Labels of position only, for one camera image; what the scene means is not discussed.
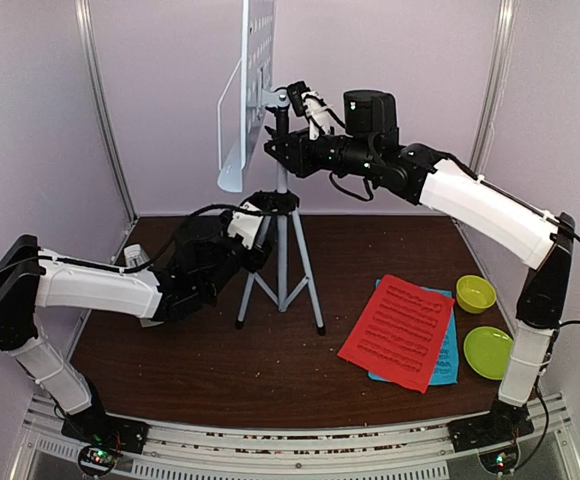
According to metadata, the left aluminium corner post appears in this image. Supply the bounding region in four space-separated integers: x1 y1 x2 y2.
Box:
73 0 139 236

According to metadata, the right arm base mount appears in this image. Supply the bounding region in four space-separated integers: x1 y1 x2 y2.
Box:
448 415 534 476

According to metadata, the right aluminium corner post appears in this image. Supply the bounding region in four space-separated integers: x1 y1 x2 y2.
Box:
469 0 519 174

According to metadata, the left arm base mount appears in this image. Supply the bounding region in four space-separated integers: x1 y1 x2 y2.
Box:
61 416 149 479

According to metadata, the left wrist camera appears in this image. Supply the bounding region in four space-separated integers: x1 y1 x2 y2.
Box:
226 200 264 250

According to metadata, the red sheet music mat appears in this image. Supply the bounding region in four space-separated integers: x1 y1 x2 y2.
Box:
336 273 457 396

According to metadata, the grey music stand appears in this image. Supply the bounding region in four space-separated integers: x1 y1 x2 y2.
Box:
216 1 326 335

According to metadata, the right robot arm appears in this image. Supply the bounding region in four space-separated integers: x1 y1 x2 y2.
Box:
264 82 575 442

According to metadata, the green bowl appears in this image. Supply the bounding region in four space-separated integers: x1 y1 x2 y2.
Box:
456 275 497 314

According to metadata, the green plate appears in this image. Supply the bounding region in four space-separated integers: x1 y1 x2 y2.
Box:
463 326 514 381

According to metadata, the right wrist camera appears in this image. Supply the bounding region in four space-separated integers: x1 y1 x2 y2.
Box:
286 81 345 141

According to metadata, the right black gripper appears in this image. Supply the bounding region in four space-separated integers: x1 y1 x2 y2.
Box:
263 123 378 176

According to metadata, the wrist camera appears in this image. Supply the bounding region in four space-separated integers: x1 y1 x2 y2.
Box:
226 200 264 250
286 81 345 141

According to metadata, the grey metronome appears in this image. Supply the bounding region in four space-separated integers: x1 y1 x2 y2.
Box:
123 244 150 268

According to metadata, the aluminium front rail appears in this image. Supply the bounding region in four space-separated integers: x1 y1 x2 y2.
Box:
5 394 580 479

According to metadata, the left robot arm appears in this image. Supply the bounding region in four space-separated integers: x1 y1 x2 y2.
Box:
0 200 279 444

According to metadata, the aluminium corner post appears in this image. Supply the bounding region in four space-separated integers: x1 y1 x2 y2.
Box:
73 0 139 236
469 0 519 174

